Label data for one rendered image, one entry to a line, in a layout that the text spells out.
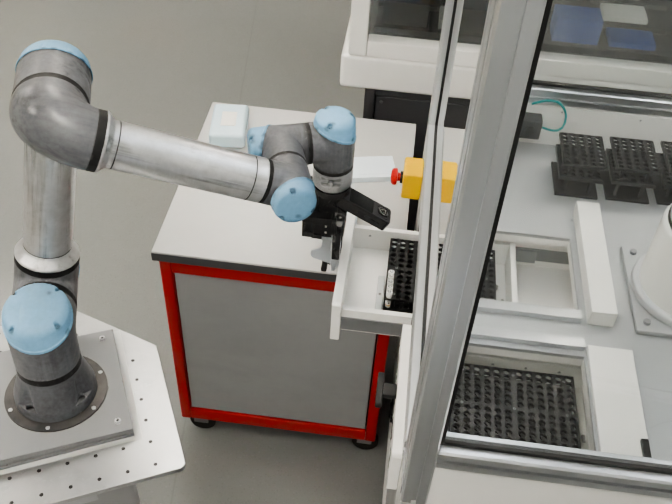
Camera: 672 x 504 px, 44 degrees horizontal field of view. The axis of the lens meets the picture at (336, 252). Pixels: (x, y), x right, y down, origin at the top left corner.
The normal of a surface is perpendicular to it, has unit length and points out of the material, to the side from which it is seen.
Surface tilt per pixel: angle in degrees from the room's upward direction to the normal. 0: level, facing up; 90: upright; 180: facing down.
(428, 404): 90
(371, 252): 0
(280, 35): 0
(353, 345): 90
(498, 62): 90
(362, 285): 0
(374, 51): 90
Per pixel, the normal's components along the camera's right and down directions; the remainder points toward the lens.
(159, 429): 0.04, -0.72
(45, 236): 0.17, 0.64
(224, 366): -0.12, 0.69
